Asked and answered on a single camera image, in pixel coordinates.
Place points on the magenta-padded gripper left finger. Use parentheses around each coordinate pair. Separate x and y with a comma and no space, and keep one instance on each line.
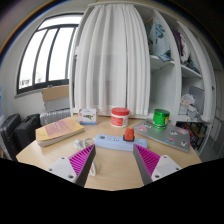
(63,167)

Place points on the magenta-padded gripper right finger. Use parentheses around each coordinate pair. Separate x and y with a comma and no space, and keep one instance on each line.
(165,166)

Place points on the orange charger block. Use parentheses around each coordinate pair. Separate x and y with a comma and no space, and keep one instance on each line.
(128,134)

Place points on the silver laptop with stickers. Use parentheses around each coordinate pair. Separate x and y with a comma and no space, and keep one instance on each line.
(166,135)

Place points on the yellow paperback book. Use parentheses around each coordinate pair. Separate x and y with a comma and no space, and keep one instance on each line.
(58,130)

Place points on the colourful patterned bag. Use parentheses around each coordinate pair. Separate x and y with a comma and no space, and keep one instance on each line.
(192,136)

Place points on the green round tin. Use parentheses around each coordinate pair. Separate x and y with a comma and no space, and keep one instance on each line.
(161,118)

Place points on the black soft bag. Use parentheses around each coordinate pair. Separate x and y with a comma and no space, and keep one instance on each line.
(28,130)

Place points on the light blue power strip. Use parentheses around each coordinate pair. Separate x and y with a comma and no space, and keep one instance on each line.
(108,142)

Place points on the white radiator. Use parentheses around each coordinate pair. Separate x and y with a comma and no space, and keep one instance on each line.
(55,116)

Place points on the small white printed box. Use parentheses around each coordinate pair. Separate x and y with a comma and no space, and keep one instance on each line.
(87,116)

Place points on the black hard suitcase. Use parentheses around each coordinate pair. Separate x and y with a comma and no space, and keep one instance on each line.
(8,133)

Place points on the white jar with red lid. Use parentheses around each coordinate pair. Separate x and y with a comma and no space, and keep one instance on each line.
(119,118)

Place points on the brown cardboard box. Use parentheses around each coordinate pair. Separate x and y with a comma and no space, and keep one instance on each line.
(55,96)

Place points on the white shelf unit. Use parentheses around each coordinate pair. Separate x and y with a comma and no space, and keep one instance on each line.
(166,83)

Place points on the white curtain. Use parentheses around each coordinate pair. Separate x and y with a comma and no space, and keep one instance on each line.
(111,63)

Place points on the black-framed window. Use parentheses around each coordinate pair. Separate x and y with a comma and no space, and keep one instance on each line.
(50,53)

